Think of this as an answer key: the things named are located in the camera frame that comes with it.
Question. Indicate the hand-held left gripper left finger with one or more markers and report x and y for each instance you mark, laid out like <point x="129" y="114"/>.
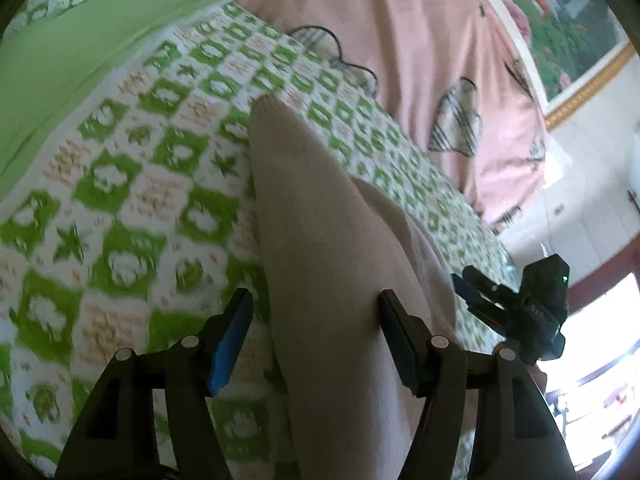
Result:
<point x="227" y="350"/>

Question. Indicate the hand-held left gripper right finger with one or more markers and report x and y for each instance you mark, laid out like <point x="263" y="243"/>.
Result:
<point x="400" y="345"/>

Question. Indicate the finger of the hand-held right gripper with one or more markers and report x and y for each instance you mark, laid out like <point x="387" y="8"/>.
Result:
<point x="475" y="302"/>
<point x="480" y="277"/>

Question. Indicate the beige knitted sweater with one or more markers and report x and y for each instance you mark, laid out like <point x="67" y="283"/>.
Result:
<point x="325" y="260"/>

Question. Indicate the green checkered blanket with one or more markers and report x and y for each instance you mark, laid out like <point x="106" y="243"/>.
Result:
<point x="125" y="185"/>

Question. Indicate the pink quilt with plaid hearts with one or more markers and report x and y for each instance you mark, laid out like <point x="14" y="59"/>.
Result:
<point x="410" y="35"/>

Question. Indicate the framed flower picture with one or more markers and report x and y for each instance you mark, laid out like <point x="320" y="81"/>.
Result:
<point x="565" y="25"/>

